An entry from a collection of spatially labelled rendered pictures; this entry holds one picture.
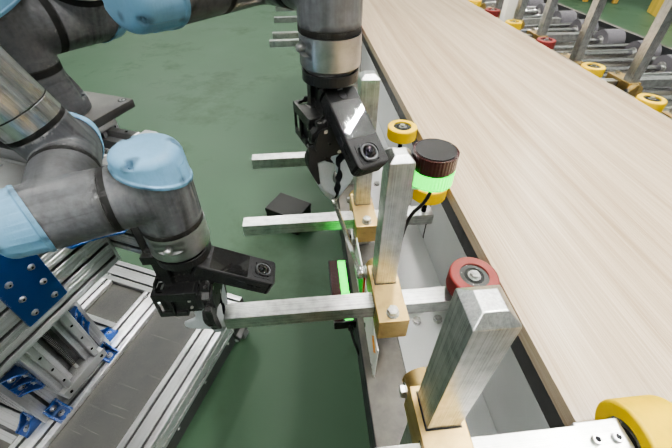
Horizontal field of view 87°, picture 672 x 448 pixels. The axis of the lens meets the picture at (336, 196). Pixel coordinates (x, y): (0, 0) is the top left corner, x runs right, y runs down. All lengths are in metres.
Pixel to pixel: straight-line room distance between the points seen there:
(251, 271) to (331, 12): 0.35
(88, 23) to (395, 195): 0.68
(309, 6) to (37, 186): 0.33
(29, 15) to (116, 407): 1.06
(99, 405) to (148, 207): 1.06
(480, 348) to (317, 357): 1.27
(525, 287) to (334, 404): 0.96
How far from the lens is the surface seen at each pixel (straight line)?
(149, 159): 0.41
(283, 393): 1.49
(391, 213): 0.52
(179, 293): 0.55
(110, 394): 1.43
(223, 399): 1.53
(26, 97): 0.53
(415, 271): 0.99
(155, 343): 1.46
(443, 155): 0.48
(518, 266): 0.69
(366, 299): 0.63
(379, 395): 0.73
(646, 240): 0.87
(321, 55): 0.43
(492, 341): 0.29
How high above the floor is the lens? 1.38
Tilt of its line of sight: 40 degrees down
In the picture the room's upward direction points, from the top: straight up
